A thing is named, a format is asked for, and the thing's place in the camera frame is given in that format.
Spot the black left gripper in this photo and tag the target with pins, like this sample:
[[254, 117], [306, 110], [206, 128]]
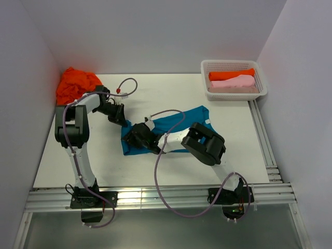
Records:
[[119, 117]]

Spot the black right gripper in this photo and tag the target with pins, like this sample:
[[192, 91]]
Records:
[[129, 137]]

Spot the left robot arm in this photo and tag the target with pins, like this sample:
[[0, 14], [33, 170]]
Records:
[[71, 130]]

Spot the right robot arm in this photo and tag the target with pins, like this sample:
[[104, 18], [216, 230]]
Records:
[[203, 143]]

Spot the crumpled orange t shirt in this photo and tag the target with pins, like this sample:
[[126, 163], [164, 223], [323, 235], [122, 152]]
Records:
[[73, 84]]

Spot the white plastic basket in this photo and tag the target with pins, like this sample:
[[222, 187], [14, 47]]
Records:
[[232, 65]]

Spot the rolled orange t shirt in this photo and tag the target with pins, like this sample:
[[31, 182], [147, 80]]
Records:
[[225, 75]]

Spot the rolled pink t shirt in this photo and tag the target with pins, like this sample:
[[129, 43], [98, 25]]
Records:
[[240, 81]]

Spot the rolled beige t shirt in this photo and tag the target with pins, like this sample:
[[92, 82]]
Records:
[[234, 90]]

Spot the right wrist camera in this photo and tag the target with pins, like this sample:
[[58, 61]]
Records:
[[149, 123]]

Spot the aluminium front rail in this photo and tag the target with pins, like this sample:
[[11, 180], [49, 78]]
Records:
[[140, 198]]

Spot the aluminium rail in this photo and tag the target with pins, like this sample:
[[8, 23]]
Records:
[[140, 198], [266, 149]]

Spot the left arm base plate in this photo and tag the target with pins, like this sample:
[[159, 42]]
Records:
[[86, 200]]

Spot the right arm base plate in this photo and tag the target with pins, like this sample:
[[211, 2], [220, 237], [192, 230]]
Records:
[[227, 197]]

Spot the aluminium right rail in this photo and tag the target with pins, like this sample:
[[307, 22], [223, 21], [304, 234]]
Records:
[[266, 149]]

